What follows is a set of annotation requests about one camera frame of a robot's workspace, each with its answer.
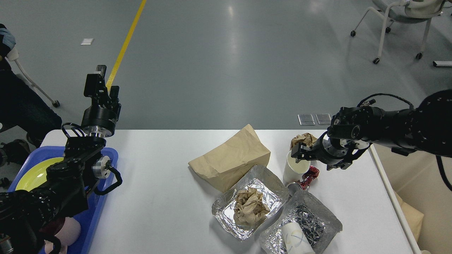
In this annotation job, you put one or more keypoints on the blue plastic tray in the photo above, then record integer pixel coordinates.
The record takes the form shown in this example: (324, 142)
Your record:
(87, 219)

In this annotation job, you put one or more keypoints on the brown paper ball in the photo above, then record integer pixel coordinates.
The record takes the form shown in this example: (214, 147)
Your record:
(307, 139)
(250, 208)

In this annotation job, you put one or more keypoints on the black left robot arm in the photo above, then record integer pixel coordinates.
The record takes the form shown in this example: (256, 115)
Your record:
(84, 170)

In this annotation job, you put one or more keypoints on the seated person in dark clothes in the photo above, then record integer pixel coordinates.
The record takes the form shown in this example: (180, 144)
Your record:
(22, 107)

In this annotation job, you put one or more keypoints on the metal floor plate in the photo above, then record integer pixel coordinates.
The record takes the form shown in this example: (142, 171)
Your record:
(323, 119)
(306, 119)

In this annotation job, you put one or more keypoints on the beige plastic bin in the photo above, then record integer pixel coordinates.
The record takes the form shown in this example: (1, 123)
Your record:
(417, 180)

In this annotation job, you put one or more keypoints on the pink mug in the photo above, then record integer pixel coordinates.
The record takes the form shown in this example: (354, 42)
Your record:
(66, 230)

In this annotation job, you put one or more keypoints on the foil tray with cup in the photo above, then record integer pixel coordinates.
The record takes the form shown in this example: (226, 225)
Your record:
(317, 222)

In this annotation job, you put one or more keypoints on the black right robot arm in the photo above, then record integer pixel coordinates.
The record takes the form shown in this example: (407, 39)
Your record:
(354, 129)

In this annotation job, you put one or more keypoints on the large brown paper bag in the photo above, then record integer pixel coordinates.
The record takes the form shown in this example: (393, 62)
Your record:
(225, 165)

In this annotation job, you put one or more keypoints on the right metal floor plate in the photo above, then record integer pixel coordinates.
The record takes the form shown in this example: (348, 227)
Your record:
(323, 119)

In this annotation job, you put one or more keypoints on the yellow plastic plate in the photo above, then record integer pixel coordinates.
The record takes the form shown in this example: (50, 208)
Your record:
(36, 176)

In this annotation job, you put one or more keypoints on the left metal floor plate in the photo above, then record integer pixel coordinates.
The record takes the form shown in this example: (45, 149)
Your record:
(306, 119)

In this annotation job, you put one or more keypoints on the white paper cup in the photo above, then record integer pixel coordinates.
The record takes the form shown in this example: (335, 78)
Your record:
(295, 240)

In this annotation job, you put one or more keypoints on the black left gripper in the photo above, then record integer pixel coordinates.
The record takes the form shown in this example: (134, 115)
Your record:
(98, 120)

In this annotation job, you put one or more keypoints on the white wheeled chair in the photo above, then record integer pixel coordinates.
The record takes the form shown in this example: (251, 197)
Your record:
(405, 12)

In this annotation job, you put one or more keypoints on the foil tray with paper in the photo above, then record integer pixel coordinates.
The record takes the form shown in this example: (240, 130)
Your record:
(275, 194)

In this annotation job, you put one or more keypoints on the small brown paper bag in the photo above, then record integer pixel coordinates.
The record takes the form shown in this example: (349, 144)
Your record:
(413, 216)

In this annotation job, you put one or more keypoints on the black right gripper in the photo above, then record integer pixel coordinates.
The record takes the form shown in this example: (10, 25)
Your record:
(335, 153)

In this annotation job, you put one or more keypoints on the crushed red drink can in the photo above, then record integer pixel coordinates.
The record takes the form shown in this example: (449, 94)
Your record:
(305, 182)

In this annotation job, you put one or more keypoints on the grey bar on floor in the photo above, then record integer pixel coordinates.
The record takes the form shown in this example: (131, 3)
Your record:
(438, 64)

